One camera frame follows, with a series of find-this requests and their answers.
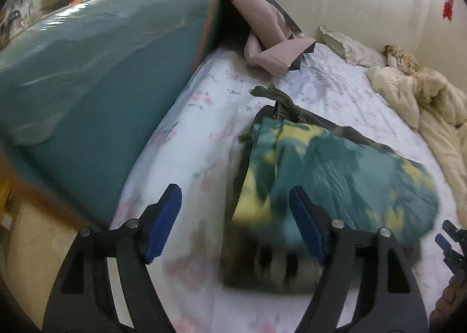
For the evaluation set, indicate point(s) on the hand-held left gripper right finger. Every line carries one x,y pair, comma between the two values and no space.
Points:
306,227

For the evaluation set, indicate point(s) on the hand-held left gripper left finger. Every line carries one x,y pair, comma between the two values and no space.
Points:
164,223

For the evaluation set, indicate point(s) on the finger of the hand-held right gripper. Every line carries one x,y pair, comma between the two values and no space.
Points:
442,242
454,231

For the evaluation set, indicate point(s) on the teal yellow floral shorts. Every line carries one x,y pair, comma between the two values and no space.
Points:
328,176

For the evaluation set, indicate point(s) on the person's right hand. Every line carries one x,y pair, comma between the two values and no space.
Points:
450,304

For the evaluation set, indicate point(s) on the floral bed sheet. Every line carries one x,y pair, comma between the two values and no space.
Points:
204,129

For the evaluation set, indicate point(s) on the cream bear print quilt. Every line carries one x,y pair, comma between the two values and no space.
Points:
437,107

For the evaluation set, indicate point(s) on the teal upholstered headboard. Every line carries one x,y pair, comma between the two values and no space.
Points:
91,81

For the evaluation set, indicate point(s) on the patterned doll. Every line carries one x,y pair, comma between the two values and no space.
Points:
401,57

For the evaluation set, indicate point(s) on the floral pillow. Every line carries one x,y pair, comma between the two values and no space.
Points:
350,47

